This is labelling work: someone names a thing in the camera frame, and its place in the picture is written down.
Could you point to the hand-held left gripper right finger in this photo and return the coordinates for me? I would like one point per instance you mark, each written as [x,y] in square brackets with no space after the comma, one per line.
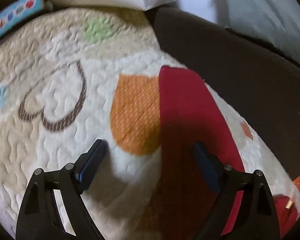
[207,165]

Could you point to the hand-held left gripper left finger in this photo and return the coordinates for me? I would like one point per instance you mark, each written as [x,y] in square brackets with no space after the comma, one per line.
[90,164]

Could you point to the red small garment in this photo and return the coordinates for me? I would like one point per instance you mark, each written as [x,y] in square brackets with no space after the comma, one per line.
[185,100]

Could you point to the small copper metal piece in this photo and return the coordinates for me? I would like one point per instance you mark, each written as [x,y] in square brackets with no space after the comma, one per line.
[289,204]

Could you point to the dark brown board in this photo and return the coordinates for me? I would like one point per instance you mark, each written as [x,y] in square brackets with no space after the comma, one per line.
[227,67]

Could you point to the heart-patterned quilted blanket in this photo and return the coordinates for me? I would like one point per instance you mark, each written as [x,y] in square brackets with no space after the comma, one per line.
[65,55]

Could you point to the light blue pillow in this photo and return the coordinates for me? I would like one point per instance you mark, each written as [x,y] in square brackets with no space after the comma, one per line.
[265,12]

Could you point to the blue toy box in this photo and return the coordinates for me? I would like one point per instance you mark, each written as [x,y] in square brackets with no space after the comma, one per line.
[15,12]

